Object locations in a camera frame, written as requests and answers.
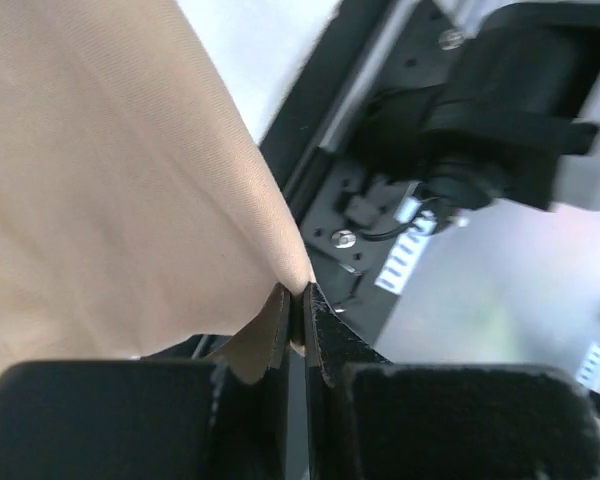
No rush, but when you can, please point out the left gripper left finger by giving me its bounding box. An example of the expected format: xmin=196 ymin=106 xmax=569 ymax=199
xmin=0 ymin=286 xmax=291 ymax=479

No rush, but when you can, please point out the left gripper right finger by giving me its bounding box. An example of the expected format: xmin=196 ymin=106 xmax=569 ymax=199
xmin=302 ymin=284 xmax=600 ymax=479

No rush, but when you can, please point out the beige t shirt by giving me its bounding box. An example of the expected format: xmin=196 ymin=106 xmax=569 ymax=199
xmin=0 ymin=1 xmax=314 ymax=374

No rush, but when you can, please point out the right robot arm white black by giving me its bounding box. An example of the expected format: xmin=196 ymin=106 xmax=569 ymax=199
xmin=353 ymin=2 xmax=600 ymax=210

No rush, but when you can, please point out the right white cable duct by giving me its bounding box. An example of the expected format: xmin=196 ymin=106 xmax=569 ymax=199
xmin=374 ymin=210 xmax=437 ymax=296

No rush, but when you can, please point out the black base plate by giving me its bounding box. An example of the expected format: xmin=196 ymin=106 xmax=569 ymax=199
xmin=260 ymin=1 xmax=457 ymax=342

